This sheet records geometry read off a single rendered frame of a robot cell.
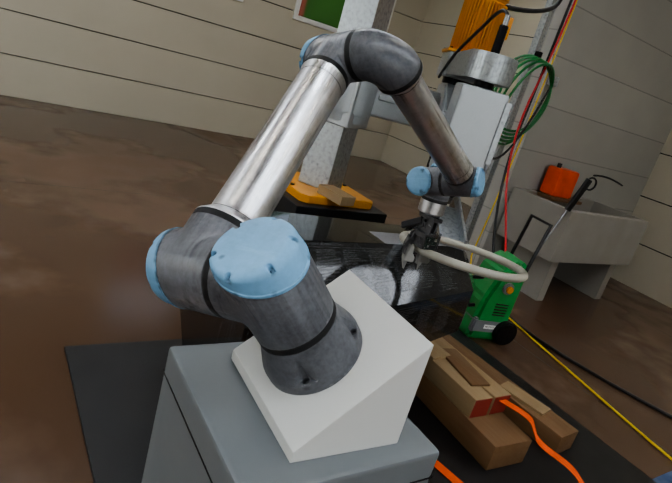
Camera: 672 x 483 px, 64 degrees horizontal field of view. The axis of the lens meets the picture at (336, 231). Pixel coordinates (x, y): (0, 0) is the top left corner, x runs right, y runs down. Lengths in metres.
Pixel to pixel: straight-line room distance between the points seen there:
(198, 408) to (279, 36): 7.78
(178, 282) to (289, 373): 0.25
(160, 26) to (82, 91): 1.33
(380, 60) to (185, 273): 0.63
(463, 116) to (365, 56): 1.33
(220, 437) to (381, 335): 0.32
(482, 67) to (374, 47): 1.31
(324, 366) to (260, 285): 0.20
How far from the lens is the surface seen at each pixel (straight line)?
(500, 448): 2.55
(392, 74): 1.24
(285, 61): 8.62
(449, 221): 2.45
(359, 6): 2.94
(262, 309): 0.84
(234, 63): 8.30
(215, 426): 0.96
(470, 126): 2.52
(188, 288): 0.94
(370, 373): 0.94
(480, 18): 3.19
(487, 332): 3.77
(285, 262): 0.80
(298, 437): 0.92
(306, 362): 0.92
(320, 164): 2.97
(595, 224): 5.08
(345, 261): 2.10
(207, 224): 0.98
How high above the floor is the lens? 1.46
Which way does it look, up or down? 17 degrees down
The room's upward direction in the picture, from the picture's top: 16 degrees clockwise
